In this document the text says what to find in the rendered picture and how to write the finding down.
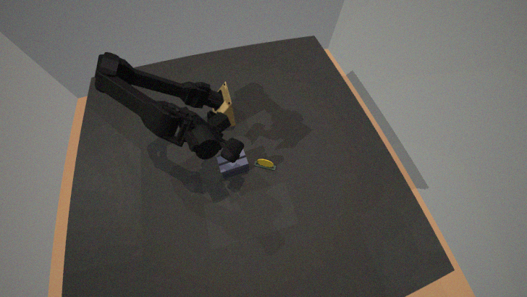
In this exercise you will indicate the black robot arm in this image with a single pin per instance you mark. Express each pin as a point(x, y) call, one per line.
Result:
point(114, 76)

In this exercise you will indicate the gold coin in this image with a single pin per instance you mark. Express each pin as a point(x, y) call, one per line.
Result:
point(265, 163)

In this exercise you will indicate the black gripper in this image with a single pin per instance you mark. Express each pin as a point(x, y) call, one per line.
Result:
point(231, 148)

